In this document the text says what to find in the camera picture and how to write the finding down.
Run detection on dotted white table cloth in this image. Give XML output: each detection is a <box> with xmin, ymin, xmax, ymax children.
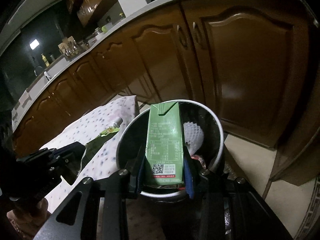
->
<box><xmin>42</xmin><ymin>96</ymin><xmax>139</xmax><ymax>213</ymax></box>

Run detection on white round trash bin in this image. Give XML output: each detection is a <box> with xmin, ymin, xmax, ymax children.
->
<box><xmin>116</xmin><ymin>99</ymin><xmax>224</xmax><ymax>201</ymax></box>

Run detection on yellow dish soap bottle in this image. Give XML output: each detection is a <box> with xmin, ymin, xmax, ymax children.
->
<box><xmin>41</xmin><ymin>54</ymin><xmax>50</xmax><ymax>67</ymax></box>

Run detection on sink faucet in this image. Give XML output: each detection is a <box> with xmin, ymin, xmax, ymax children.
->
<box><xmin>34</xmin><ymin>66</ymin><xmax>52</xmax><ymax>81</ymax></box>

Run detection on brown wooden base cabinets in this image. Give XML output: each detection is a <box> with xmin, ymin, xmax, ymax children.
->
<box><xmin>13</xmin><ymin>0</ymin><xmax>319</xmax><ymax>184</ymax></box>

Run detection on person's left hand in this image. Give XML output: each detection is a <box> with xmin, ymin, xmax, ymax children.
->
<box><xmin>7</xmin><ymin>198</ymin><xmax>51</xmax><ymax>239</ymax></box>

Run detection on utensil rack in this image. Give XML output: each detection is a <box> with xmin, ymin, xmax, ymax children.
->
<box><xmin>58</xmin><ymin>36</ymin><xmax>84</xmax><ymax>61</ymax></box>

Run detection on white kitchen countertop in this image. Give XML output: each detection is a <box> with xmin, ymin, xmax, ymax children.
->
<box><xmin>10</xmin><ymin>0</ymin><xmax>288</xmax><ymax>131</ymax></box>

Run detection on green drink carton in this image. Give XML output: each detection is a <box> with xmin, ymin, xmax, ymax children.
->
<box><xmin>145</xmin><ymin>101</ymin><xmax>183</xmax><ymax>187</ymax></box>

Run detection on green cup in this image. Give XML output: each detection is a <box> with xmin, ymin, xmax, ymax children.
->
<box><xmin>101</xmin><ymin>22</ymin><xmax>113</xmax><ymax>33</ymax></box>

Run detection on white paper cupcake liner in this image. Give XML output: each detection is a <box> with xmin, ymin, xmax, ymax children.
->
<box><xmin>183</xmin><ymin>122</ymin><xmax>204</xmax><ymax>155</ymax></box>

